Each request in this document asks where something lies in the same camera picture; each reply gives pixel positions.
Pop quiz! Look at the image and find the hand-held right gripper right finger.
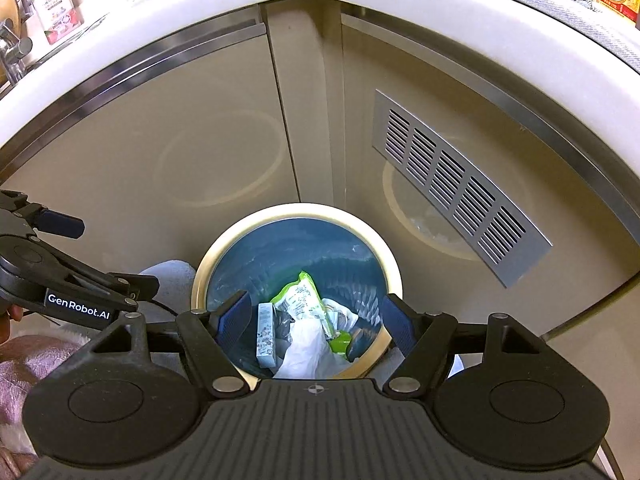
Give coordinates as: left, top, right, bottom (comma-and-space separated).
381, 293, 538, 397

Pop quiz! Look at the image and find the white plastic bag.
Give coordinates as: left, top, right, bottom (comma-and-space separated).
272, 297, 361, 380

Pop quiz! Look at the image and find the beige cabinet door with grille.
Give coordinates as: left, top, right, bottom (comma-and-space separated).
340, 12, 640, 342

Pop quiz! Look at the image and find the blue bin liner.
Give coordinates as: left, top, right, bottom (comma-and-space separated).
205, 216, 389, 362

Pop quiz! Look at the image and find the pink dish soap bottle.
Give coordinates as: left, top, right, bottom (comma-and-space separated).
27, 0, 84, 46

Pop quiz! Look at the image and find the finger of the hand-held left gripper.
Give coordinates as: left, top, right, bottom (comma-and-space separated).
49, 254, 162, 312
0, 189, 86, 240

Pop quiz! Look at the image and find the round cream rimmed trash bin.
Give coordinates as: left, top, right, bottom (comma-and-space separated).
191, 202, 404, 381

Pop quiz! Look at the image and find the small pale carton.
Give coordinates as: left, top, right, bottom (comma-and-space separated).
256, 302, 281, 369

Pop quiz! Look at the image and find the metal faucet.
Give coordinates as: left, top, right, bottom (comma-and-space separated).
0, 20, 34, 86

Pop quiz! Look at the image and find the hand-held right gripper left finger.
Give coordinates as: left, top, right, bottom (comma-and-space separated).
92, 290, 253, 399

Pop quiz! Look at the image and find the pink fuzzy garment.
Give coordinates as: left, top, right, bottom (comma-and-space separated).
0, 332, 96, 480

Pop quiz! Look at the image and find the person's left hand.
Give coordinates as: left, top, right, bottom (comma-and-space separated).
0, 305, 25, 347

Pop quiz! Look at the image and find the white slipper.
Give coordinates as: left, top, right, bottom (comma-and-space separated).
137, 260, 198, 319

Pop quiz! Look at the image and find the wooden cutting board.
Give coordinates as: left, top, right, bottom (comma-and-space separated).
0, 0, 27, 32

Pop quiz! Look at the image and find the metal vent grille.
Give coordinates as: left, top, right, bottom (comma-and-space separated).
372, 89, 554, 290

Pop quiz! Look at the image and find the green and white packet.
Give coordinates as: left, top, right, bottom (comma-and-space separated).
270, 271, 339, 341

